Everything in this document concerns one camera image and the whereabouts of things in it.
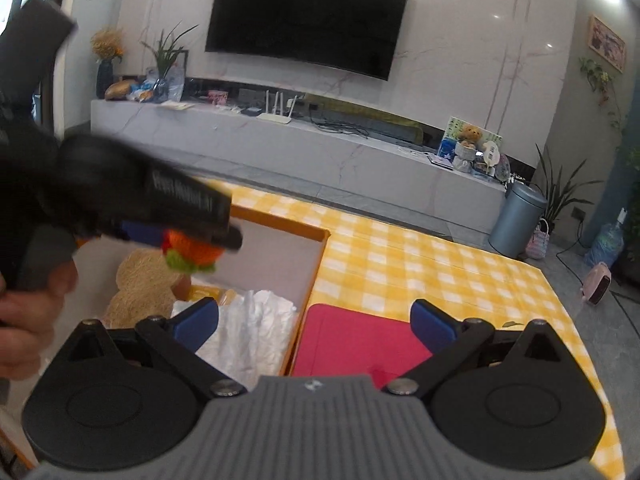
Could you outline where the round paper fan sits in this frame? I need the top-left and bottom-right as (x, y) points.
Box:
(483, 141), (501, 176)

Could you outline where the pastel woven basket bag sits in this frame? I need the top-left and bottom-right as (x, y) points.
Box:
(525, 218), (550, 260)

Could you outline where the teddy bear bouquet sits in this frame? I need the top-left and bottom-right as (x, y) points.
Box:
(452, 141), (477, 174)

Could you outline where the framed wall picture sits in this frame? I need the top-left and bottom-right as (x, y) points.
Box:
(587, 15), (627, 73)

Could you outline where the brown flower sponge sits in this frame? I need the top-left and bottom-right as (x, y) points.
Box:
(103, 249), (191, 328)

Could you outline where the black wall television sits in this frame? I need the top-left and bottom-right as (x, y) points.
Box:
(205, 0), (408, 80)

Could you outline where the person left hand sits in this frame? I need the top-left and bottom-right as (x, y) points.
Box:
(1, 261), (78, 380)

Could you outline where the bushy green potted plant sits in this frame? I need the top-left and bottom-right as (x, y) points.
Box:
(616, 144), (639, 243)

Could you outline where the orange white storage box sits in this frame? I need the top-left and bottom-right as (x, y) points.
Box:
(0, 204), (332, 470)

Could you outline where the hanging ivy plant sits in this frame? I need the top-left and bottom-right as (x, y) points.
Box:
(578, 56), (626, 136)

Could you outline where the grey blue trash can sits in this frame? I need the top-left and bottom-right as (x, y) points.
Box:
(488, 182), (547, 258)

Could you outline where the red box lid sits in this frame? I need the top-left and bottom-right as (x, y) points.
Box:
(290, 304), (432, 388)

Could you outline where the white tissue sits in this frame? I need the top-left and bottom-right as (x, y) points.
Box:
(196, 290), (298, 390)

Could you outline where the yellow checkered tablecloth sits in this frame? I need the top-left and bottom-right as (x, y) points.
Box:
(199, 176), (627, 480)

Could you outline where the white marble tv console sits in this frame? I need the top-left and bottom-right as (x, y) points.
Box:
(91, 100), (504, 232)

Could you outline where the blue water jug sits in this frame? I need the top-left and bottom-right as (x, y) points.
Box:
(585, 208), (627, 268)

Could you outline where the green plant in glass vase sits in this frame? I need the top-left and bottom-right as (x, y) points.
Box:
(141, 25), (198, 104)

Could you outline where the yellow microfiber cloth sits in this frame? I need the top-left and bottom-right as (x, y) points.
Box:
(189, 285), (239, 307)

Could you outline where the orange crochet fruit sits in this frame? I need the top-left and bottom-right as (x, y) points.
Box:
(162, 230), (224, 274)

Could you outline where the green illustrated card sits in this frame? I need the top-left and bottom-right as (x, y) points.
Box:
(444, 116), (503, 148)

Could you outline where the pink space heater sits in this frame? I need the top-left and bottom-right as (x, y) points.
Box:
(580, 262), (612, 306)

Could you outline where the white wifi router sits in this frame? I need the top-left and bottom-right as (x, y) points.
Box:
(257, 90), (298, 125)

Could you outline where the tall green floor plant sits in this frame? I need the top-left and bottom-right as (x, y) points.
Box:
(532, 146), (603, 234)

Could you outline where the dried yellow flowers vase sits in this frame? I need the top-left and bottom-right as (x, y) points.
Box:
(91, 27), (124, 99)

